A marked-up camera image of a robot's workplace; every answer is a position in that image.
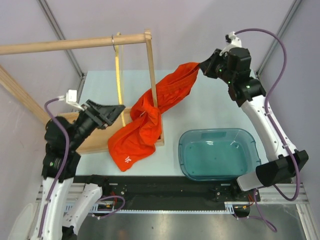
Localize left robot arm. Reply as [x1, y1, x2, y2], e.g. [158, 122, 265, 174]
[8, 96, 126, 240]

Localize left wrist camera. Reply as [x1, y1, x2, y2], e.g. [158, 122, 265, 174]
[57, 89, 85, 111]

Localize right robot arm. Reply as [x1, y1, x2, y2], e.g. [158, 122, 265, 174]
[199, 47, 309, 201]

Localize wooden clothes rack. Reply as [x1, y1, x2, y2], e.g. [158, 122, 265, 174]
[0, 28, 159, 154]

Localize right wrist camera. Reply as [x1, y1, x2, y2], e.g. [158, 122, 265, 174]
[219, 31, 242, 56]

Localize purple cable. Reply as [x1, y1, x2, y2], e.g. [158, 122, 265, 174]
[37, 98, 126, 240]
[236, 28, 301, 233]

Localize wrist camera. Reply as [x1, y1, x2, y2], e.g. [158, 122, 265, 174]
[57, 89, 85, 111]
[219, 31, 242, 56]

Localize orange shorts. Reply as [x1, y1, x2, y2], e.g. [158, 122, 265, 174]
[107, 62, 200, 172]

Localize teal plastic bin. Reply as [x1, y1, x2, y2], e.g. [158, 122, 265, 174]
[178, 128, 261, 181]

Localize aluminium cable duct rail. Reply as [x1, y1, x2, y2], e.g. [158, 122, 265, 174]
[88, 203, 249, 216]

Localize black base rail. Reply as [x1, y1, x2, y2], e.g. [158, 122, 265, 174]
[72, 175, 293, 211]

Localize yellow clothes hanger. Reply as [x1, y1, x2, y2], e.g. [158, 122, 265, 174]
[111, 31, 126, 127]

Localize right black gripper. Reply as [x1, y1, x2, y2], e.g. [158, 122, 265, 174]
[199, 48, 235, 85]

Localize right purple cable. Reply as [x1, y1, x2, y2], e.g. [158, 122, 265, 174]
[236, 28, 301, 233]

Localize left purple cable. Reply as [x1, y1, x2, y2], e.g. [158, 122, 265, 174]
[37, 98, 126, 240]

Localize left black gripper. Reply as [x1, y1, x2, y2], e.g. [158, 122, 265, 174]
[67, 98, 126, 150]

